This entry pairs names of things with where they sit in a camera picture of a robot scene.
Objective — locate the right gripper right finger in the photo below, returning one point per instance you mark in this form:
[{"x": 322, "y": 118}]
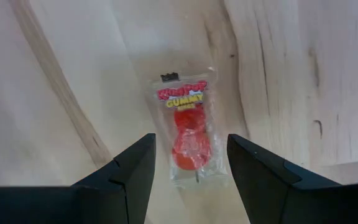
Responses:
[{"x": 306, "y": 205}]

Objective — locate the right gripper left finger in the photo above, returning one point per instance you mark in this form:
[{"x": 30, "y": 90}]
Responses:
[{"x": 57, "y": 205}]

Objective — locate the red candy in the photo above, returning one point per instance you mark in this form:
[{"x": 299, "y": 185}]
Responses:
[{"x": 191, "y": 140}]

